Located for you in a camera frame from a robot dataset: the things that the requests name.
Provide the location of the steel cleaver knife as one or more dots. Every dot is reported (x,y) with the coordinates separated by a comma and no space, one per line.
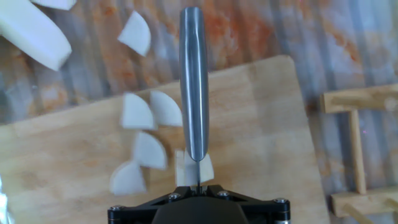
(192,77)

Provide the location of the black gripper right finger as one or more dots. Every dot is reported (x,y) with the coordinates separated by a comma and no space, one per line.
(267,214)

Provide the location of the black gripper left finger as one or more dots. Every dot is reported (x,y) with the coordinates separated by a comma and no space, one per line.
(130,214)

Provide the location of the marble pattern plastic mat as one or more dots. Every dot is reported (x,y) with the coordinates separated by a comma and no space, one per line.
(326,31)

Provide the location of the bamboo cutting board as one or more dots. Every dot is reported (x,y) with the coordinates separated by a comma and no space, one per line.
(248,140)

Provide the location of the wooden peg rack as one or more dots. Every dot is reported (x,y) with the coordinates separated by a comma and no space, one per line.
(357,99)

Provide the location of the long white radish wedge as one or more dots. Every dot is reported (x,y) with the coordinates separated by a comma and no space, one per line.
(31,34)

